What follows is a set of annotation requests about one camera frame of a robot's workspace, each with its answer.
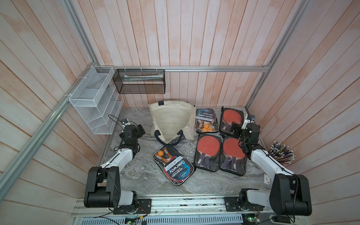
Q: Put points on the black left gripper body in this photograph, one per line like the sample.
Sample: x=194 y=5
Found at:
x=138 y=133

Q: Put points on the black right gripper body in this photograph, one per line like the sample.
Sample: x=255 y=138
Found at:
x=239 y=131

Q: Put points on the red paddle case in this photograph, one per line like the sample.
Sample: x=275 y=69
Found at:
x=207 y=154
x=231 y=122
x=233 y=159

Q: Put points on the cream canvas tote bag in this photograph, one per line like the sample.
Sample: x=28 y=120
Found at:
x=173 y=121

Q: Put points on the orange ball paddle case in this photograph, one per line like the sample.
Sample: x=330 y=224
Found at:
x=174 y=164

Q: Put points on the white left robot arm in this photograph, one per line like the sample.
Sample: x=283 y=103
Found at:
x=103 y=187

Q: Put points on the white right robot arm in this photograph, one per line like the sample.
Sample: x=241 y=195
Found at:
x=290 y=192

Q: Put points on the red pencil cup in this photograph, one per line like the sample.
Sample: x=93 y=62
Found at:
x=282 y=153

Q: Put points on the small white tag card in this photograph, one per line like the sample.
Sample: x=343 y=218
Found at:
x=267 y=179

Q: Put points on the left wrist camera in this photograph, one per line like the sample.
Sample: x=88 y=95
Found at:
x=125 y=122

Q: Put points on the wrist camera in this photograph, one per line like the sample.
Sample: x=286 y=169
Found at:
x=248 y=118
x=125 y=122

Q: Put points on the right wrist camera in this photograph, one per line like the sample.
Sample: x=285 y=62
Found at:
x=248 y=118

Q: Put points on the white wire mesh shelf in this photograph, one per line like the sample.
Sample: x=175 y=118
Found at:
x=96 y=100

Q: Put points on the black mesh wall basket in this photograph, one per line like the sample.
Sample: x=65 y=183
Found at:
x=140 y=81

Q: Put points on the horizontal aluminium wall rail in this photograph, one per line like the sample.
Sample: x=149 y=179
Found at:
x=195 y=68

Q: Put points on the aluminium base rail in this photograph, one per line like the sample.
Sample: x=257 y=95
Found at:
x=173 y=205

